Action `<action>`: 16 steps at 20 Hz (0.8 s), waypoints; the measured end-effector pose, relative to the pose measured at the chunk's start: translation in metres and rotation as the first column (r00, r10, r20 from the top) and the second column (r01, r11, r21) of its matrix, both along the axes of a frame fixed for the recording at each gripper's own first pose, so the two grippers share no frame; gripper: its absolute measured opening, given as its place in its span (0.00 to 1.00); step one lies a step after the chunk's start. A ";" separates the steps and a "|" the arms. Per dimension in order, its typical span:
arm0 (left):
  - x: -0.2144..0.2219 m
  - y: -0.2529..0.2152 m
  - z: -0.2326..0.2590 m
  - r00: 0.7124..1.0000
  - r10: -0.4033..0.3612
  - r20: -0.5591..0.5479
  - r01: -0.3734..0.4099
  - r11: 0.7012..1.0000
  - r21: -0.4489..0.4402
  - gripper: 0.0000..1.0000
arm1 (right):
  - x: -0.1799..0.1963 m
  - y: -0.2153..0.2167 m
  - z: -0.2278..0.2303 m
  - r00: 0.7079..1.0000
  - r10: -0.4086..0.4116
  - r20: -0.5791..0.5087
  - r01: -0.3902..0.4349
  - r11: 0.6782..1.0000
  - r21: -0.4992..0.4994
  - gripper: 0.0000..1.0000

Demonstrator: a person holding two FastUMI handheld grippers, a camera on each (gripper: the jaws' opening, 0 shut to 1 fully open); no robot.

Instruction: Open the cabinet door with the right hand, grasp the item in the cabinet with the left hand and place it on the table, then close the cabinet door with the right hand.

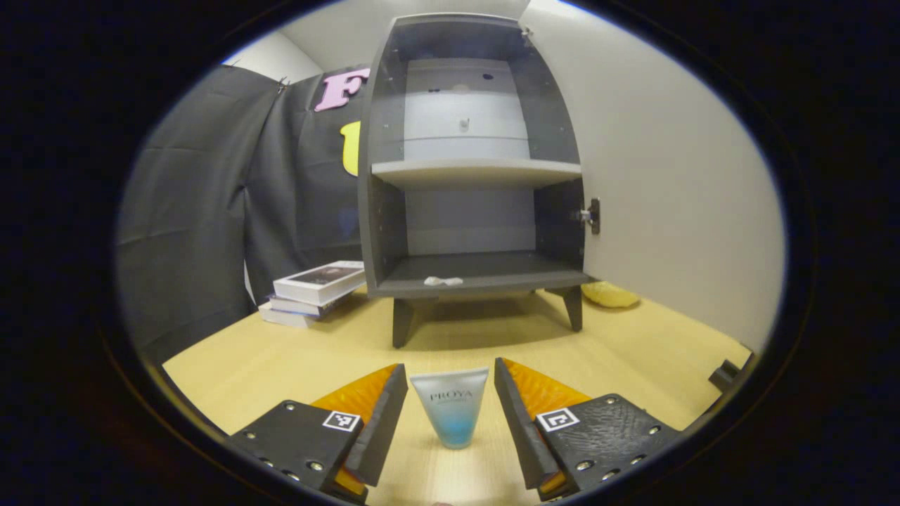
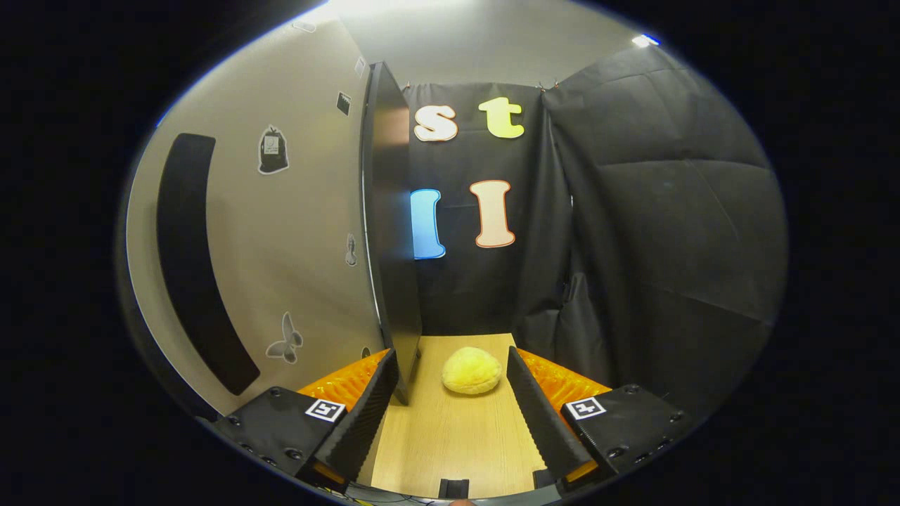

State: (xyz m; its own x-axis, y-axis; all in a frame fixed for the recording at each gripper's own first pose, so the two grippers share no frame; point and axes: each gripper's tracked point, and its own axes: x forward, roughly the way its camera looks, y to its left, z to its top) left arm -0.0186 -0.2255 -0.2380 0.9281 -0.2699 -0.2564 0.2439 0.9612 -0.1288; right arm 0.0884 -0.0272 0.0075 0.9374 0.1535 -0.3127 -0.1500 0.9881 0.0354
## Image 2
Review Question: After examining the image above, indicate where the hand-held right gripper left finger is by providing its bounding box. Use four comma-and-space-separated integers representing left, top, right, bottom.
213, 349, 401, 489

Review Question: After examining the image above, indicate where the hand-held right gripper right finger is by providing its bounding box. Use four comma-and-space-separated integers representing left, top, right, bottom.
506, 346, 686, 486

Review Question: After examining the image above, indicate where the grey cabinet door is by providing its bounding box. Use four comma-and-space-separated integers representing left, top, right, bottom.
125, 14, 394, 415

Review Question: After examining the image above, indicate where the black cabinet door handle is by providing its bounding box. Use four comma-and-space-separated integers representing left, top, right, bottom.
156, 134, 261, 396

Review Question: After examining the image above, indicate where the glossy black cabinet body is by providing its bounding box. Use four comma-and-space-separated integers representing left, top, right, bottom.
362, 62, 423, 406

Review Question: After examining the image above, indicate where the yellow round plush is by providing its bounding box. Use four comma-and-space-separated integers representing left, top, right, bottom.
442, 346, 503, 396

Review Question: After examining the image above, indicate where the black backdrop cloth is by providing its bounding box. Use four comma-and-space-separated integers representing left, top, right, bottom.
401, 46, 788, 422

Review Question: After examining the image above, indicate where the large ceiling light panel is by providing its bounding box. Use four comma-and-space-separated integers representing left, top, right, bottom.
302, 0, 458, 22

